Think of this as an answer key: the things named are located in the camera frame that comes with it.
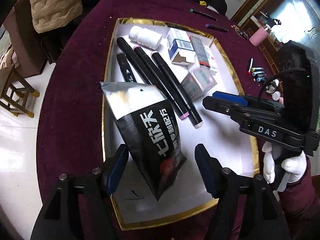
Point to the black camera box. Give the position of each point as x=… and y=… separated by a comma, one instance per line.
x=300, y=88

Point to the white gold-rimmed box tray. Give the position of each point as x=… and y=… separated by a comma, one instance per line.
x=134, y=204

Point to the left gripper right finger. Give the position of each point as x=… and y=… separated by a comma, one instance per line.
x=209, y=169

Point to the long black marker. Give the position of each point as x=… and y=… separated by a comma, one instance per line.
x=170, y=85

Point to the black marker white cap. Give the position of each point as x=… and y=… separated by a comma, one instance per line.
x=163, y=66

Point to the brown armchair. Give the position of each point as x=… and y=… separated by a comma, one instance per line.
x=25, y=40

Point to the dark red table cloth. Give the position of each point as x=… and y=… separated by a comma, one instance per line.
x=69, y=133

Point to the wooden cabinet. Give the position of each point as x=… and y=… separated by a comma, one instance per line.
x=244, y=17

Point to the tan padded jacket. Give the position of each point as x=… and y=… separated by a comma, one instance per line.
x=48, y=15

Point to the right white gloved hand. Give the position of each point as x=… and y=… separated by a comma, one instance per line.
x=289, y=171

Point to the red grey medicine box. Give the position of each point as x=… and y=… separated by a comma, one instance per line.
x=204, y=55

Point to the black marker pink cap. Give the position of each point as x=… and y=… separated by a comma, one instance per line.
x=150, y=73

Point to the short black marker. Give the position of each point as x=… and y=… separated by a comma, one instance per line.
x=125, y=68

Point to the purple capped black pen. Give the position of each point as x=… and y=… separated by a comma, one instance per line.
x=216, y=28

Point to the pink cup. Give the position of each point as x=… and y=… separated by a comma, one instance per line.
x=259, y=36

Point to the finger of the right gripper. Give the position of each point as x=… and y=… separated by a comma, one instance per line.
x=230, y=97
x=220, y=106

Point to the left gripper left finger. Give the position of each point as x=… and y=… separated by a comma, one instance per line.
x=115, y=168

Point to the black silver foil pouch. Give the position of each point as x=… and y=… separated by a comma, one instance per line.
x=148, y=126

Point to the maroon right sleeve forearm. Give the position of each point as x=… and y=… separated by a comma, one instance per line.
x=300, y=204

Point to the red white pen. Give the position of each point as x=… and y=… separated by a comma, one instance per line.
x=249, y=67

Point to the wooden stool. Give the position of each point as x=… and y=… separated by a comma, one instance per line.
x=15, y=91

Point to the blue white medicine box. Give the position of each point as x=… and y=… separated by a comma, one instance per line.
x=180, y=48

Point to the green capped black pen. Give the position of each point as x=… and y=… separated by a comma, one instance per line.
x=203, y=14

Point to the white pill bottle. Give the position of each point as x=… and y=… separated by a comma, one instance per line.
x=145, y=37

